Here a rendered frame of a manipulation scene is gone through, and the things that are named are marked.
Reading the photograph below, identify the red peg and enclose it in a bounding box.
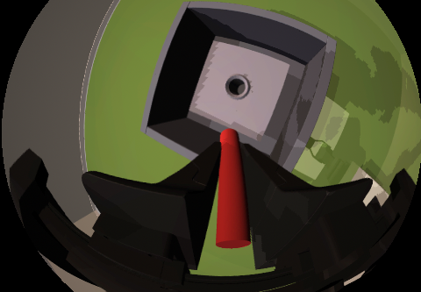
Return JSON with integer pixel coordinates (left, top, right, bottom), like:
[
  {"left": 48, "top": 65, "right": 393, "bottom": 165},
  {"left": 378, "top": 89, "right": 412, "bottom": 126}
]
[{"left": 217, "top": 128, "right": 252, "bottom": 249}]

